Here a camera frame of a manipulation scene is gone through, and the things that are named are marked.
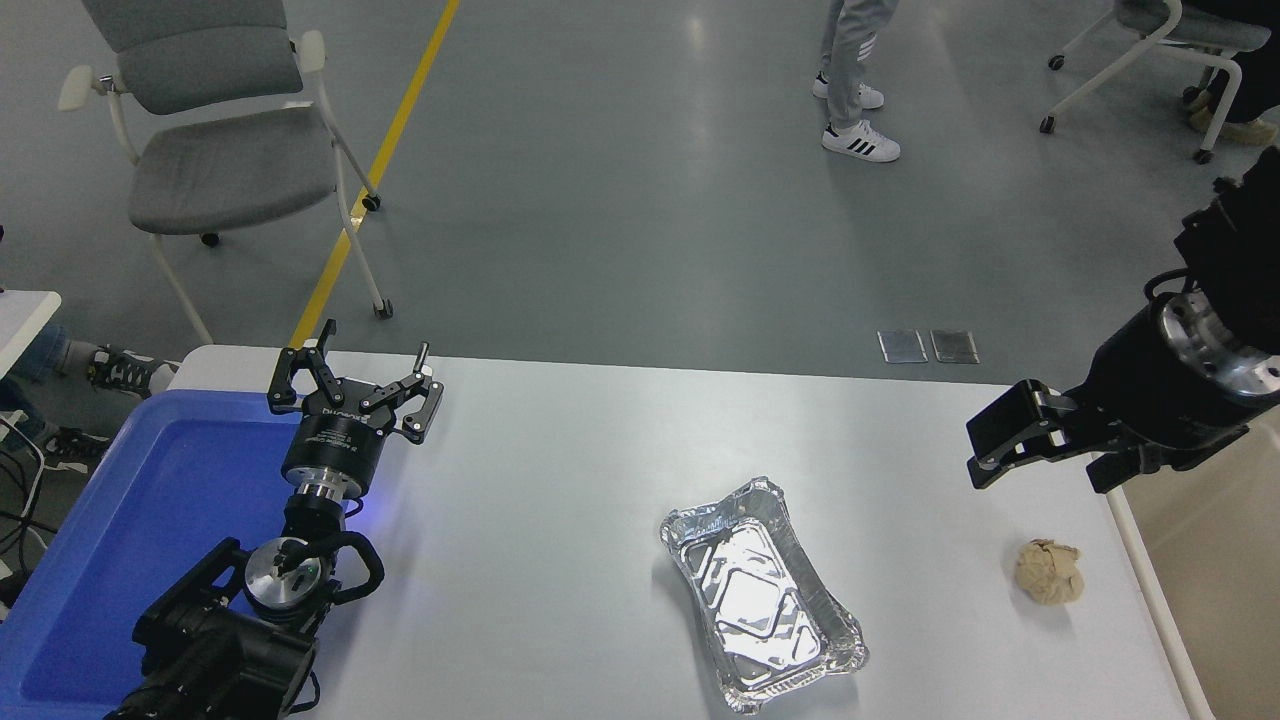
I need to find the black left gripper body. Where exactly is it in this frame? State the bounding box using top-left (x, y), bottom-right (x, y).
top-left (282, 403), bottom-right (396, 484)

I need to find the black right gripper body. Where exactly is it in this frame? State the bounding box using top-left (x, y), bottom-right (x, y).
top-left (1075, 305), bottom-right (1251, 471)

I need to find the silver foil tray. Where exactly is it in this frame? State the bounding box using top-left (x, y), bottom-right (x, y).
top-left (658, 476), bottom-right (869, 716)

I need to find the crumpled tan paper ball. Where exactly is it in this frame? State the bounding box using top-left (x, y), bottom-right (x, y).
top-left (1015, 538), bottom-right (1085, 606)

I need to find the large pale bin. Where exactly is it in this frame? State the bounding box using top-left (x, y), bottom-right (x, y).
top-left (1100, 405), bottom-right (1280, 720)

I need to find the blue plastic tray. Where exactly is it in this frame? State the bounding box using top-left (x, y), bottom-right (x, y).
top-left (0, 388), bottom-right (406, 720)

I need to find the grey chair with armrests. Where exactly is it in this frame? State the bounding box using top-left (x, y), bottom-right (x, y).
top-left (57, 0), bottom-right (394, 346)

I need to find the small white table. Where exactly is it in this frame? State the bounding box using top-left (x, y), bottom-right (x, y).
top-left (0, 290), bottom-right (63, 379)

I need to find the white-framed wheeled chair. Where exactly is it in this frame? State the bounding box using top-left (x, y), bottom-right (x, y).
top-left (1038, 0), bottom-right (1273, 166)

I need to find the white cable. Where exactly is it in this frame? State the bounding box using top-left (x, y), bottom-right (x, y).
top-left (0, 408), bottom-right (46, 521)

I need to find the black cable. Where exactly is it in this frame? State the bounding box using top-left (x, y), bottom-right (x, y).
top-left (0, 445), bottom-right (46, 611)

